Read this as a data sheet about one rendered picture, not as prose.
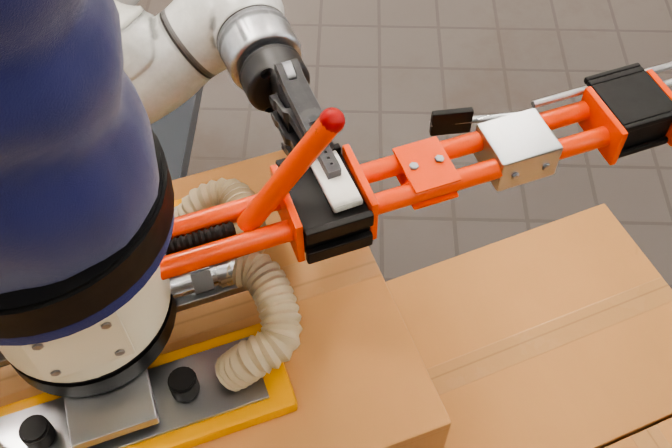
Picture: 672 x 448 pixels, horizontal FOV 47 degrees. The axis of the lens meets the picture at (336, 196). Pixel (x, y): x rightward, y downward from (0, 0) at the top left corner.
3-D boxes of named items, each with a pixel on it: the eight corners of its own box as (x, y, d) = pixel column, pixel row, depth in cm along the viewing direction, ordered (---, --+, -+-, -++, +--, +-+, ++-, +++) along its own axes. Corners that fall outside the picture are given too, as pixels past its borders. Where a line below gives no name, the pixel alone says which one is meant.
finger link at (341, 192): (335, 154, 79) (335, 149, 78) (363, 204, 75) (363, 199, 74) (308, 162, 78) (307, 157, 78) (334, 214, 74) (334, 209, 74)
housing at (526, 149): (497, 195, 82) (504, 168, 78) (469, 149, 85) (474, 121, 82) (556, 177, 83) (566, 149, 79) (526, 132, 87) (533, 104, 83)
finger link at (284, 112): (303, 94, 86) (301, 83, 85) (341, 149, 78) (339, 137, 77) (270, 104, 86) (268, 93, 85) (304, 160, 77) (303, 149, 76)
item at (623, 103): (609, 166, 83) (623, 135, 79) (573, 118, 88) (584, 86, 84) (676, 145, 85) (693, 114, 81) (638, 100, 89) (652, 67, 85)
